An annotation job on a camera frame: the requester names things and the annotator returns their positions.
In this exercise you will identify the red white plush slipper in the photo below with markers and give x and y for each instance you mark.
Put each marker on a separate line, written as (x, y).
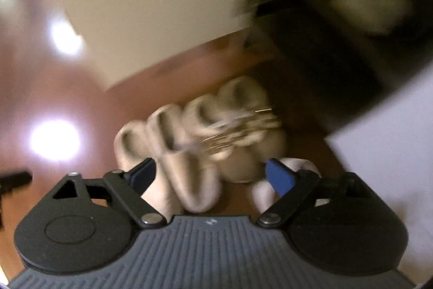
(372, 8)

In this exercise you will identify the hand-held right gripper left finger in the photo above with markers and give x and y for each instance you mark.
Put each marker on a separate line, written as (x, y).
(142, 174)

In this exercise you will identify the metal cabinet hinge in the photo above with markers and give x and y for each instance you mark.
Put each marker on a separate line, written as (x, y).
(248, 6)

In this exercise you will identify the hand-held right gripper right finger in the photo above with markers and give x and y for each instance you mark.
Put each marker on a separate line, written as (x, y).
(280, 175)

